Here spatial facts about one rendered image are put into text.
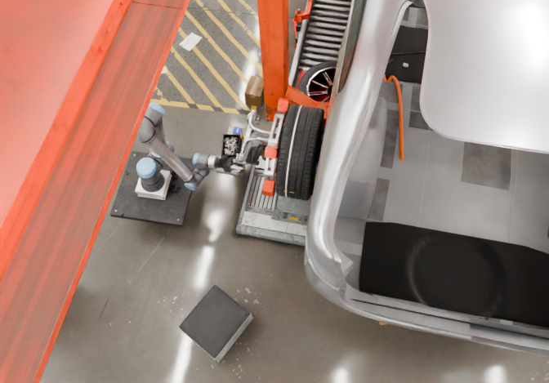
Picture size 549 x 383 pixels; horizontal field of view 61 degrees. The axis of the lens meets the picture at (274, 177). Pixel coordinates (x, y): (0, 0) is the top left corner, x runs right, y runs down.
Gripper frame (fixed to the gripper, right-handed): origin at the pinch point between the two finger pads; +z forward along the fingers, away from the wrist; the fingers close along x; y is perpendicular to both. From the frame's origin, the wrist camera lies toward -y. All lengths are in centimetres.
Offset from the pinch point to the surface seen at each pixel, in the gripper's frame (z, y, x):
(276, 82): 13, -21, -60
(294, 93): 24, 1, -70
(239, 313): 16, 49, 93
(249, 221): 2, 75, 13
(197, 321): -13, 49, 104
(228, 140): -22.2, 26.5, -32.9
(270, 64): 9, -41, -60
